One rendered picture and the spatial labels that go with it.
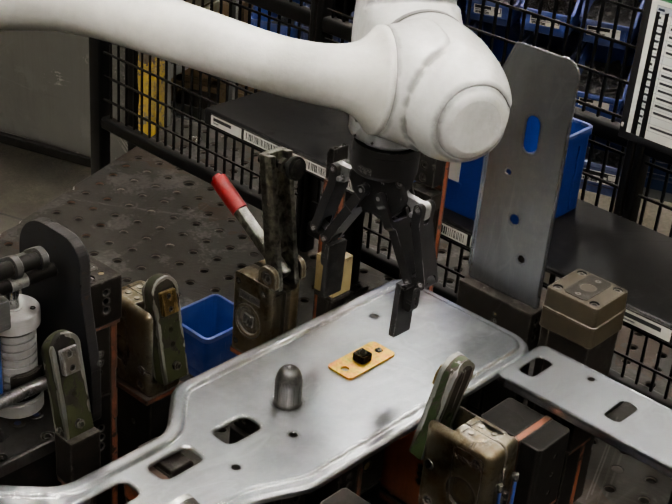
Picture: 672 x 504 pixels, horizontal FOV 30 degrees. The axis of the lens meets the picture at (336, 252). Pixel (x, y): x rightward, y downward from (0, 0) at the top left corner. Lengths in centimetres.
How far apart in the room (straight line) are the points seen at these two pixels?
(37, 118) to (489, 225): 256
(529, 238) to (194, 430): 52
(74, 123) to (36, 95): 15
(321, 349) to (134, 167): 121
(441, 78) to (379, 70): 6
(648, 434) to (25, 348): 70
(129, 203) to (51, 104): 151
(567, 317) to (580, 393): 12
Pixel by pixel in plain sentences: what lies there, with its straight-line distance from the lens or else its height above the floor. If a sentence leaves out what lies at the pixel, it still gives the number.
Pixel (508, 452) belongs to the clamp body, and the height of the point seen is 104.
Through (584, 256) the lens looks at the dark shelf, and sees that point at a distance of 174.
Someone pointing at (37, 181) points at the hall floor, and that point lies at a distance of 421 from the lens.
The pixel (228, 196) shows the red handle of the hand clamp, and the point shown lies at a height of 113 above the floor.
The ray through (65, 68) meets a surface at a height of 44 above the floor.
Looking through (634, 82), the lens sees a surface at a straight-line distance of 181.
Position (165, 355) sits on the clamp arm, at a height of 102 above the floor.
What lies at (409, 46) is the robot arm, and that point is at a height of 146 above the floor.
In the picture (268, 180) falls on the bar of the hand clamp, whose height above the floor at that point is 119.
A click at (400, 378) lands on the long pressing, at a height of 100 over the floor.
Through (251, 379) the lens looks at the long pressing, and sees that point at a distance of 146.
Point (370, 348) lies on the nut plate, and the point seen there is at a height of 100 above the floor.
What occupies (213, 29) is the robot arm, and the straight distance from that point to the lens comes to 116.
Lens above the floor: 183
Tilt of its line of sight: 29 degrees down
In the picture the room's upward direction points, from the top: 5 degrees clockwise
